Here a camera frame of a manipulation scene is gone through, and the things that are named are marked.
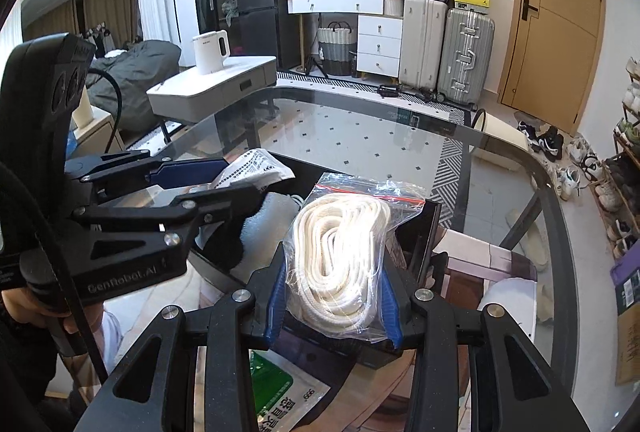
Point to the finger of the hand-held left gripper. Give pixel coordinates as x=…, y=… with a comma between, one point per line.
x=220, y=207
x=185, y=171

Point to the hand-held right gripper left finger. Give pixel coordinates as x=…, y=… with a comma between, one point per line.
x=275, y=312

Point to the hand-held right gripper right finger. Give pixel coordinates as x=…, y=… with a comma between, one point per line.
x=395, y=312

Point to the white printed mask packet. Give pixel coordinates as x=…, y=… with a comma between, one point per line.
x=255, y=167

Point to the white bubble wrap roll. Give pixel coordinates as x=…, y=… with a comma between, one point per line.
x=272, y=217

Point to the black cardboard box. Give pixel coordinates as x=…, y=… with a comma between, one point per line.
x=422, y=232

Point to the person's left forearm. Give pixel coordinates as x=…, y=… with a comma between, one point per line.
x=30, y=377

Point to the person's left hand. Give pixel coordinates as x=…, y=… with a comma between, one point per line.
x=25, y=307

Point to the beige bedside table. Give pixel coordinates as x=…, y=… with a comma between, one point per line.
x=95, y=132

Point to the green label packet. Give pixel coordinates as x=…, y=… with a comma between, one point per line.
x=280, y=392

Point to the white low cabinet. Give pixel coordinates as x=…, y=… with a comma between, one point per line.
x=210, y=87

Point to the printed desk mat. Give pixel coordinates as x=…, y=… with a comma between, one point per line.
x=470, y=252

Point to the dark grey bean bag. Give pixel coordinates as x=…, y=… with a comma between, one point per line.
x=140, y=67

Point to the brown curtain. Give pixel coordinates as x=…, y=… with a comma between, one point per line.
x=105, y=12

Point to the white electric kettle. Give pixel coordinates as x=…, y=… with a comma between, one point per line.
x=207, y=52

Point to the beige slipper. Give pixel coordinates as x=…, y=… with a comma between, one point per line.
x=546, y=302

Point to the woven basket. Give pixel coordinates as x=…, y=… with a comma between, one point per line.
x=337, y=47

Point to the black white patterned rug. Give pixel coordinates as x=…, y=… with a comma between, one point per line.
x=440, y=114

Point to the white bin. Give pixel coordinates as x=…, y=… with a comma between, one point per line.
x=500, y=137

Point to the group of loose sneakers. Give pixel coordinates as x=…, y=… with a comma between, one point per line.
x=547, y=142

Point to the white vanity desk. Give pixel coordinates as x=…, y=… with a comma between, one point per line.
x=380, y=32

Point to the open cardboard box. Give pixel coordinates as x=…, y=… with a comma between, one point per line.
x=630, y=347

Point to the group of racked shoes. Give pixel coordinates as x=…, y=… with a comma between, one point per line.
x=607, y=197

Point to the white suitcase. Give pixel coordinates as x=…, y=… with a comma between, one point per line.
x=422, y=42

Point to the silver suitcase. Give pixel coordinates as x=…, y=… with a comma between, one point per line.
x=465, y=52

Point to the wooden shoe rack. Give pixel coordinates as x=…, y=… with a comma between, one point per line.
x=616, y=139

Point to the yellow black shoe box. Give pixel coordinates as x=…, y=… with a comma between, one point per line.
x=470, y=3

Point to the tan wooden door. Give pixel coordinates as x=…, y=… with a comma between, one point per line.
x=555, y=37

